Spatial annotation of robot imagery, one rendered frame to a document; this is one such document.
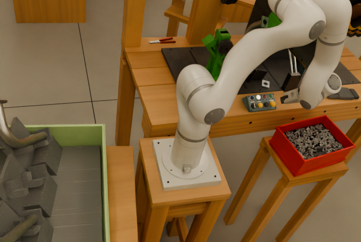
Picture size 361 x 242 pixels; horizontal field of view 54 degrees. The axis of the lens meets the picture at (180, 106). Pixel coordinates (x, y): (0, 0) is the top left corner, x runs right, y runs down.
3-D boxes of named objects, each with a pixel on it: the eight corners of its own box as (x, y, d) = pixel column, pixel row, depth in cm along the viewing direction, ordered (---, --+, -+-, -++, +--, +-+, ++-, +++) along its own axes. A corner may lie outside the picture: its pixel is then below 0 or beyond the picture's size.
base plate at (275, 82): (359, 85, 205) (361, 82, 204) (183, 102, 168) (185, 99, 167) (319, 44, 233) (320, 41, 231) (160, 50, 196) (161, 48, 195)
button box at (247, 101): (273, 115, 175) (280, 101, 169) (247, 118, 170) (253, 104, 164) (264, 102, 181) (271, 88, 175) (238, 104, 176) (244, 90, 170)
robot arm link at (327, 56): (325, 59, 112) (313, 116, 136) (351, 31, 118) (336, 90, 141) (301, 49, 117) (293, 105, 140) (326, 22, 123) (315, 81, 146)
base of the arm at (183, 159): (210, 180, 138) (221, 151, 125) (161, 178, 135) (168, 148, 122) (204, 143, 151) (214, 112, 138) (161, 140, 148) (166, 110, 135)
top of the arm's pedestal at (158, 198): (229, 199, 141) (231, 193, 139) (151, 209, 132) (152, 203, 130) (206, 138, 163) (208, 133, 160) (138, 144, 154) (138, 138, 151)
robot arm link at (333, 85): (310, 105, 143) (323, 91, 147) (333, 99, 131) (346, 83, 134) (297, 90, 143) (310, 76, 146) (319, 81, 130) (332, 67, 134)
